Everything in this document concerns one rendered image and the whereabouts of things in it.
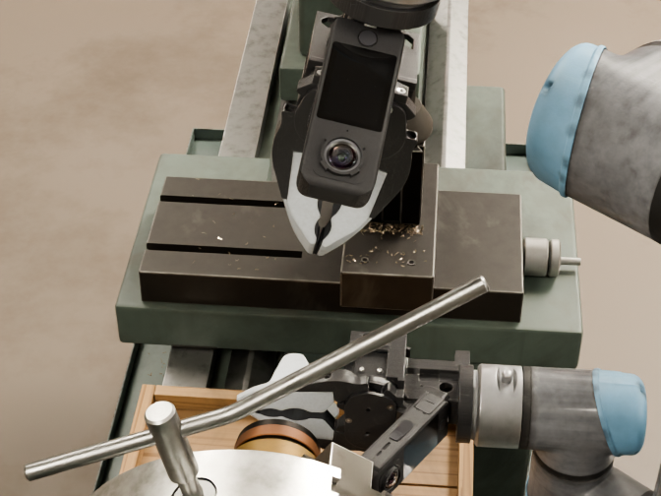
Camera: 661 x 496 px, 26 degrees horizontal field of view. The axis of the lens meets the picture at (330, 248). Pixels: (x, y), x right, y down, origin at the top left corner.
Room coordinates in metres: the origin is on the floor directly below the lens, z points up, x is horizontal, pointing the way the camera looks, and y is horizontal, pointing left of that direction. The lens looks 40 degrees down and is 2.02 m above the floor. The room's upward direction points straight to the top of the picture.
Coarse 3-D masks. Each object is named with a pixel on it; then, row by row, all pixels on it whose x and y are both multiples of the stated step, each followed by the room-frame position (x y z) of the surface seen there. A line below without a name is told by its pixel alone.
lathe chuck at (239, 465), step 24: (216, 456) 0.70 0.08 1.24; (240, 456) 0.70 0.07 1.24; (264, 456) 0.70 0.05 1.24; (288, 456) 0.70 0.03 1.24; (120, 480) 0.71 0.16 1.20; (144, 480) 0.69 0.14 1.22; (168, 480) 0.69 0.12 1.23; (216, 480) 0.68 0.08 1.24; (240, 480) 0.68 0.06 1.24; (264, 480) 0.68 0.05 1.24; (288, 480) 0.68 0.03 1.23; (312, 480) 0.68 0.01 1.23; (336, 480) 0.69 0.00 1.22
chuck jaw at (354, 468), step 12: (324, 456) 0.74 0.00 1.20; (336, 456) 0.73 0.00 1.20; (348, 456) 0.74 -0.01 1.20; (360, 456) 0.74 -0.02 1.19; (348, 468) 0.72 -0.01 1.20; (360, 468) 0.73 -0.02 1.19; (372, 468) 0.73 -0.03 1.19; (348, 480) 0.70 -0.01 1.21; (360, 480) 0.72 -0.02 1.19; (336, 492) 0.68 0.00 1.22; (348, 492) 0.69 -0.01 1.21; (360, 492) 0.69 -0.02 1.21; (372, 492) 0.70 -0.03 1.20
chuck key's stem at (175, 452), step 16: (144, 416) 0.67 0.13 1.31; (160, 416) 0.66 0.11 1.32; (176, 416) 0.67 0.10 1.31; (160, 432) 0.66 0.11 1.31; (176, 432) 0.66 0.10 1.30; (160, 448) 0.66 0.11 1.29; (176, 448) 0.66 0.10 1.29; (176, 464) 0.66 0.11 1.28; (192, 464) 0.66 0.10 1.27; (176, 480) 0.66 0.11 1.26; (192, 480) 0.66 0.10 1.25
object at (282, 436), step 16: (240, 432) 0.85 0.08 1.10; (256, 432) 0.84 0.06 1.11; (272, 432) 0.83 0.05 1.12; (288, 432) 0.83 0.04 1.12; (304, 432) 0.84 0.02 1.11; (240, 448) 0.82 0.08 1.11; (256, 448) 0.81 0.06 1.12; (272, 448) 0.81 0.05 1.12; (288, 448) 0.81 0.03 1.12; (304, 448) 0.82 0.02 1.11; (320, 448) 0.85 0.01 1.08
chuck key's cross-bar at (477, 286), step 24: (456, 288) 0.71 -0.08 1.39; (480, 288) 0.71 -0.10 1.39; (408, 312) 0.70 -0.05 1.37; (432, 312) 0.70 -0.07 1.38; (384, 336) 0.69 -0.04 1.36; (336, 360) 0.69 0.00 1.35; (288, 384) 0.68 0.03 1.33; (240, 408) 0.67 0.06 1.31; (144, 432) 0.67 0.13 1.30; (192, 432) 0.66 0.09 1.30; (72, 456) 0.65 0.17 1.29; (96, 456) 0.65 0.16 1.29
